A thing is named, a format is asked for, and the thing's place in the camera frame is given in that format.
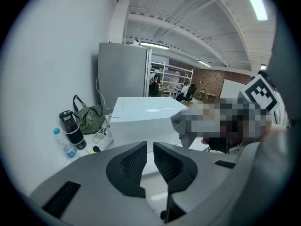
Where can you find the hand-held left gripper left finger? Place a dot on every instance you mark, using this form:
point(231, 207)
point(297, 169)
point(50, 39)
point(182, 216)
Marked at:
point(127, 173)

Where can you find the white round camera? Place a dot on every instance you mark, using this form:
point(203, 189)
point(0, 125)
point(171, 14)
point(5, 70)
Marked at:
point(136, 42)

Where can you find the white power strip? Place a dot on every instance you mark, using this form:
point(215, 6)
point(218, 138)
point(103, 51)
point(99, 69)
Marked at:
point(104, 142)

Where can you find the white whiteboard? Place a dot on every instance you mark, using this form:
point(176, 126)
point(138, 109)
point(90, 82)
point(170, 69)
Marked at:
point(235, 88)

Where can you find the white metal shelving rack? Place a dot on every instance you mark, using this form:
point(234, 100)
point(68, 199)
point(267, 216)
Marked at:
point(163, 74)

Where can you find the clear plastic water bottle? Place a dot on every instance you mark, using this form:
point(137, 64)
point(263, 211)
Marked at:
point(68, 147)

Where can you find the black office chair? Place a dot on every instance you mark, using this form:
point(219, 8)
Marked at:
point(191, 93)
point(154, 88)

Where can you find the long ceiling light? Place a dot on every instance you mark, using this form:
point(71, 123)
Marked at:
point(256, 1)
point(205, 63)
point(154, 45)

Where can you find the grey partition panel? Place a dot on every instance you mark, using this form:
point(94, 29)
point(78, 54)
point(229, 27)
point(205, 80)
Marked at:
point(122, 74)

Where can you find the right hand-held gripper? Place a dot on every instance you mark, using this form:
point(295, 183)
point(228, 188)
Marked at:
point(259, 94)

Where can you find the green striped tote bag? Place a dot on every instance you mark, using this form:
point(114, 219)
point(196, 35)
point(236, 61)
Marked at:
point(90, 120)

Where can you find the yellow black plug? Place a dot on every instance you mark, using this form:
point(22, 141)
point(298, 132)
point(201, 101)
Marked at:
point(95, 149)

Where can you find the black insulated bottle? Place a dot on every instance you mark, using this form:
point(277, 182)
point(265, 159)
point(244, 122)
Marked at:
point(73, 131)

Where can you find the small wooden table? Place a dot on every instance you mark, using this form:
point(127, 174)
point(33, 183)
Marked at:
point(207, 94)

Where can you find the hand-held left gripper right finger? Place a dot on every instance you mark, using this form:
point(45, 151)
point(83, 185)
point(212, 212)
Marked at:
point(178, 173)

